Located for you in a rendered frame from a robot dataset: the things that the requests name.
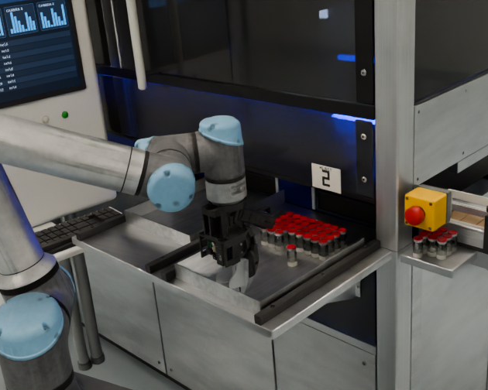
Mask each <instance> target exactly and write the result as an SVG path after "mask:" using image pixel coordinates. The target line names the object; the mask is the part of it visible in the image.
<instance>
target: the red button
mask: <svg viewBox="0 0 488 390"><path fill-rule="evenodd" d="M404 217H405V220H406V222H407V223H409V224H410V225H413V226H417V225H419V224H420V223H422V222H423V221H424V212H423V210H422V209H421V208H420V207H417V206H412V207H410V208H408V209H406V211H405V215H404Z"/></svg>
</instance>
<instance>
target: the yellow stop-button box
mask: <svg viewBox="0 0 488 390"><path fill-rule="evenodd" d="M451 193H452V191H451V190H445V189H442V188H437V187H434V186H428V185H424V184H421V185H420V186H418V187H417V188H415V189H414V190H412V191H410V192H409V193H406V194H405V205H404V214H405V211H406V209H408V208H410V207H412V206H417V207H420V208H421V209H422V210H423V212H424V221H423V222H422V223H420V224H419V225H417V226H413V225H410V224H409V223H407V222H406V220H405V218H404V223H405V224H407V225H410V226H413V227H416V228H421V229H424V230H427V231H435V230H437V229H438V228H440V227H441V226H442V225H443V224H445V223H448V222H449V221H450V214H451Z"/></svg>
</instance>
